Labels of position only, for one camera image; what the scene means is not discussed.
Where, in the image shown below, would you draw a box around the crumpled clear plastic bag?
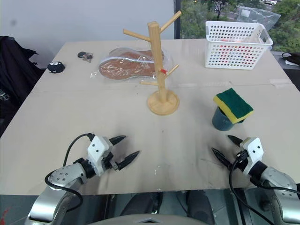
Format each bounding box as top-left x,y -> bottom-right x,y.
237,5 -> 282,31

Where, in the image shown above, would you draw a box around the black jacket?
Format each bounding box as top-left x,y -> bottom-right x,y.
0,36 -> 45,139

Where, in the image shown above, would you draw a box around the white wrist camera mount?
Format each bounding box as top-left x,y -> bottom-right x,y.
239,137 -> 264,175
87,135 -> 113,177

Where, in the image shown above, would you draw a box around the wooden mug tree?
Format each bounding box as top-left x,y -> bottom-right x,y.
123,10 -> 182,116

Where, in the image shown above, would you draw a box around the colourful small items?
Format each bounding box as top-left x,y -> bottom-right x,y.
210,38 -> 260,67

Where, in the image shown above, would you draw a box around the grey robot torso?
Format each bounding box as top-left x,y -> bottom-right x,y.
88,212 -> 205,225

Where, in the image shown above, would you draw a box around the small black plush toy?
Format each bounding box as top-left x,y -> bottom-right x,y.
47,60 -> 65,74

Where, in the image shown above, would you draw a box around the black window frame post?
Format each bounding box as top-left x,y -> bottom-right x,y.
173,0 -> 182,40

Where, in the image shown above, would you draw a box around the white perforated plastic basket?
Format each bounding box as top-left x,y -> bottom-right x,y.
205,20 -> 274,70

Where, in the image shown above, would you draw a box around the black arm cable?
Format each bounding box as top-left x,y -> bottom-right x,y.
229,152 -> 278,225
45,133 -> 95,213

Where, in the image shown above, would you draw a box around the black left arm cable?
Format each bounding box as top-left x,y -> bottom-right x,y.
45,133 -> 95,213

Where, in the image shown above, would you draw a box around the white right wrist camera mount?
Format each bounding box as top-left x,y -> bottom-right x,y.
239,137 -> 264,175

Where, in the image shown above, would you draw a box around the dark blue mug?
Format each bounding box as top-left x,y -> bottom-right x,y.
211,106 -> 247,132

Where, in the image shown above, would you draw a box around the black bag with strap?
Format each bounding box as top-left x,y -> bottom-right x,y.
281,52 -> 300,69

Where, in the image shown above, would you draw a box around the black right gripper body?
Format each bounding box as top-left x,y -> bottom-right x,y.
231,147 -> 249,171

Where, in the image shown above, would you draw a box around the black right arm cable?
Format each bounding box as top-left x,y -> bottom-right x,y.
229,152 -> 278,225

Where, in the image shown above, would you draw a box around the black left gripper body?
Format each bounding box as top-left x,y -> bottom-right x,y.
102,145 -> 120,173

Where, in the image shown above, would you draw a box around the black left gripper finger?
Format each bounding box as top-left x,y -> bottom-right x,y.
109,135 -> 128,147
116,150 -> 141,171

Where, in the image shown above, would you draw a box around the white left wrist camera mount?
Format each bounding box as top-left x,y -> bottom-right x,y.
87,135 -> 113,177

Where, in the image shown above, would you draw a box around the brown shoe insole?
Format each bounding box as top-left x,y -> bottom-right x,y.
109,48 -> 170,64
98,58 -> 158,81

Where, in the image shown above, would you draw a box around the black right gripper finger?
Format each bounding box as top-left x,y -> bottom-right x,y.
211,147 -> 233,169
227,135 -> 243,148

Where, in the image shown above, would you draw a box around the green and yellow sponge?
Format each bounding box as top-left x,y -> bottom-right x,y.
213,88 -> 255,124

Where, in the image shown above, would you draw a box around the clear plastic insole bag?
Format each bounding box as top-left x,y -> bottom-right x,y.
90,46 -> 173,83

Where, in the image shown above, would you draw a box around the small dark keychain charm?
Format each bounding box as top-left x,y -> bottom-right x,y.
77,51 -> 94,63

